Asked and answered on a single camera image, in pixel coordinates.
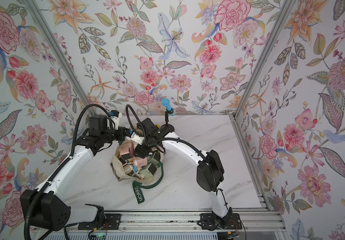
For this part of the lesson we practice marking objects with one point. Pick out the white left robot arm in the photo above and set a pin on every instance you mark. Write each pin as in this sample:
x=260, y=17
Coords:
x=45, y=207

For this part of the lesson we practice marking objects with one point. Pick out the blue microphone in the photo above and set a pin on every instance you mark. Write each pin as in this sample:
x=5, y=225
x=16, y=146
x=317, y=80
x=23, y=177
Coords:
x=166, y=104

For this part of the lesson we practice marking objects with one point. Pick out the cream canvas tote bag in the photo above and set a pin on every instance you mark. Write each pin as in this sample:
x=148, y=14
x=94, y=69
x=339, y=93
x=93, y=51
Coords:
x=124, y=170

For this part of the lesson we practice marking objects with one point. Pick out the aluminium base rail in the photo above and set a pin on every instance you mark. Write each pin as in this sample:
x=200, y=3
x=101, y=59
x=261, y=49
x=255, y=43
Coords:
x=259, y=224

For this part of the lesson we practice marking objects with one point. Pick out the black microphone stand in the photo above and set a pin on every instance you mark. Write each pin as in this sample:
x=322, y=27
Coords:
x=167, y=128

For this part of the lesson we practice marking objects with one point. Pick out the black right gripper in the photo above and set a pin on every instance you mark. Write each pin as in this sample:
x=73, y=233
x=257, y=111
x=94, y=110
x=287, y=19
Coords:
x=141, y=152

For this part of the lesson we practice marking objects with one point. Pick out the aluminium corner post right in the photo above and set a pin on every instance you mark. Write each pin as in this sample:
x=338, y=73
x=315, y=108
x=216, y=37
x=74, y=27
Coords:
x=283, y=14

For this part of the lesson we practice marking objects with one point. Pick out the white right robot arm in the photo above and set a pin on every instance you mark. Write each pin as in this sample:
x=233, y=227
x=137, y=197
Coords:
x=209, y=169

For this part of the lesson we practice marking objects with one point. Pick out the green pencil sharpener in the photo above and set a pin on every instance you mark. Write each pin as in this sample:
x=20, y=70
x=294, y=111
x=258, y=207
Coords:
x=149, y=170

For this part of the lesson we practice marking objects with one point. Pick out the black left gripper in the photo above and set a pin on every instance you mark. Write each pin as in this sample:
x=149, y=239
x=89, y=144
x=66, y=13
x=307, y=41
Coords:
x=122, y=135

